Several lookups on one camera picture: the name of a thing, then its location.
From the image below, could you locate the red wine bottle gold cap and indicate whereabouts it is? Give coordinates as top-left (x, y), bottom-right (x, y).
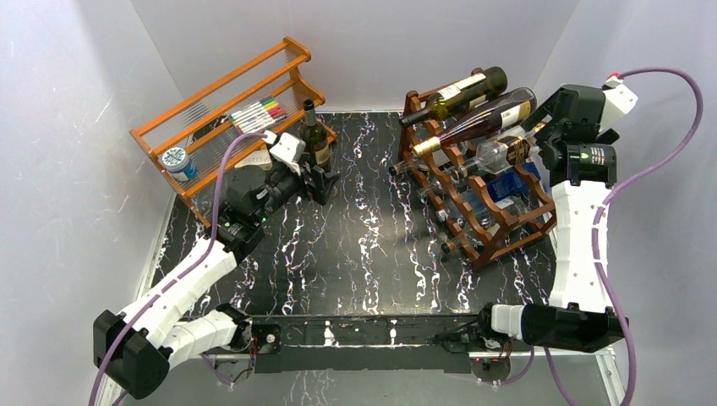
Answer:
top-left (410, 87), bottom-right (537, 156)

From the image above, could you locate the dark wine bottle silver cap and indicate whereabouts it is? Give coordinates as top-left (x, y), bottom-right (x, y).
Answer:
top-left (299, 99), bottom-right (331, 173)

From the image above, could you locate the lower clear bottle in rack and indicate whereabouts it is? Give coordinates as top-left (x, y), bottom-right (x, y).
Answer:
top-left (436, 209), bottom-right (484, 254)

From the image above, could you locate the clear liquor bottle dark label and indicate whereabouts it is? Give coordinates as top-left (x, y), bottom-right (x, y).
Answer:
top-left (388, 125), bottom-right (542, 177)

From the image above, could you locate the green wine bottle white label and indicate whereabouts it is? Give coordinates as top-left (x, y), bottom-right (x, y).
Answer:
top-left (399, 66), bottom-right (508, 128)

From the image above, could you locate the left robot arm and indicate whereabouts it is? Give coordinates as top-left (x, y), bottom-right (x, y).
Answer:
top-left (93, 162), bottom-right (340, 399)

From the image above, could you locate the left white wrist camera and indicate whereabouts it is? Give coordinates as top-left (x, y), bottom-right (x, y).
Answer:
top-left (264, 130), bottom-right (306, 175)

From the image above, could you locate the pack of coloured markers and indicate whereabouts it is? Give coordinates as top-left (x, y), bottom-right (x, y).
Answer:
top-left (229, 96), bottom-right (287, 134)

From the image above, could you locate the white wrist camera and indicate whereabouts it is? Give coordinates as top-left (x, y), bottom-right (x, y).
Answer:
top-left (264, 130), bottom-right (306, 175)
top-left (600, 74), bottom-right (639, 131)

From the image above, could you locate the orange wooden shelf rack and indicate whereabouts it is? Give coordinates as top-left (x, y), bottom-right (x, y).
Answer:
top-left (129, 36), bottom-right (326, 226)

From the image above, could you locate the blue label clear bottle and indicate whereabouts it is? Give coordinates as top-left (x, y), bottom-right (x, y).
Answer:
top-left (419, 169), bottom-right (528, 222)

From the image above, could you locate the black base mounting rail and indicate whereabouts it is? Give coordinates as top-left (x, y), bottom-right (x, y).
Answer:
top-left (201, 313), bottom-right (534, 376)

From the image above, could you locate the small cream box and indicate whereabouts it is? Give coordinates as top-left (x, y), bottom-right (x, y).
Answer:
top-left (234, 149), bottom-right (272, 171)

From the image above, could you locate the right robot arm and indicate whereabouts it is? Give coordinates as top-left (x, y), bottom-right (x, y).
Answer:
top-left (476, 77), bottom-right (638, 353)

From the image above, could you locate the brown wooden wine rack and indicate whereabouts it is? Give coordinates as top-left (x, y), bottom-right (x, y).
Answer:
top-left (388, 85), bottom-right (556, 269)

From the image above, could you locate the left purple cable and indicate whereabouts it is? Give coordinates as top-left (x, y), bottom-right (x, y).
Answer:
top-left (88, 132), bottom-right (269, 406)

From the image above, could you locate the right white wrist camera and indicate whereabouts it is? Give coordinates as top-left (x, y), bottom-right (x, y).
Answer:
top-left (600, 74), bottom-right (639, 131)

